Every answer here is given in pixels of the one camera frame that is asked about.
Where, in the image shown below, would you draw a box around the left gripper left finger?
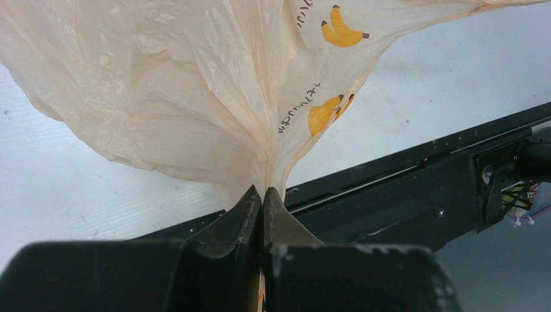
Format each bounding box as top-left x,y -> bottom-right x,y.
1,187 -> 261,311

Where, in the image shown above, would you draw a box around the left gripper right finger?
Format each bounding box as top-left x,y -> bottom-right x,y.
263,187 -> 461,311

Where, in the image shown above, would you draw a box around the orange translucent plastic bag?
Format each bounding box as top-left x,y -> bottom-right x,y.
1,1 -> 528,209

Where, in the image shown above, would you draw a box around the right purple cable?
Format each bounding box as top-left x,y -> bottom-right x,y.
506,202 -> 551,228

